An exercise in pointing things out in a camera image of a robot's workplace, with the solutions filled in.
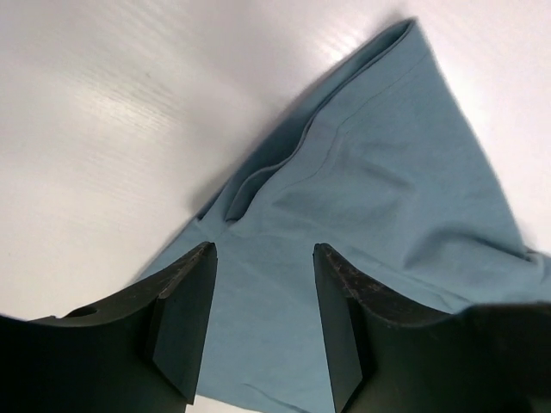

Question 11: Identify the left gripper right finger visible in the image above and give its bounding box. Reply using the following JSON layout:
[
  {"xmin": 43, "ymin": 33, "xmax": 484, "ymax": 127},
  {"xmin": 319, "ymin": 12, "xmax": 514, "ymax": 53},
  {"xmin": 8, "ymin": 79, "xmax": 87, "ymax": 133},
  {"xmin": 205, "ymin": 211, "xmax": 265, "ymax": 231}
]
[{"xmin": 313, "ymin": 243, "xmax": 550, "ymax": 412}]

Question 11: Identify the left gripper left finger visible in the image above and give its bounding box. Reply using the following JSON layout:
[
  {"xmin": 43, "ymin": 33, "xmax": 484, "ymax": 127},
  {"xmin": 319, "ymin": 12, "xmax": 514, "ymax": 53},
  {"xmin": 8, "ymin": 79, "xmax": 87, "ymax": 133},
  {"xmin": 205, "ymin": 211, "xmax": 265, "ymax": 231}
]
[{"xmin": 1, "ymin": 243, "xmax": 217, "ymax": 412}]

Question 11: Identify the grey-blue t-shirt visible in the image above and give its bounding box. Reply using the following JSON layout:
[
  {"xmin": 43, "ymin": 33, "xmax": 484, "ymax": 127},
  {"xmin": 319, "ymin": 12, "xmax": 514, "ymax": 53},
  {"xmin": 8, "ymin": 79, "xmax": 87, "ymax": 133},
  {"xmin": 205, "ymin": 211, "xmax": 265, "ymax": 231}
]
[{"xmin": 147, "ymin": 18, "xmax": 550, "ymax": 412}]

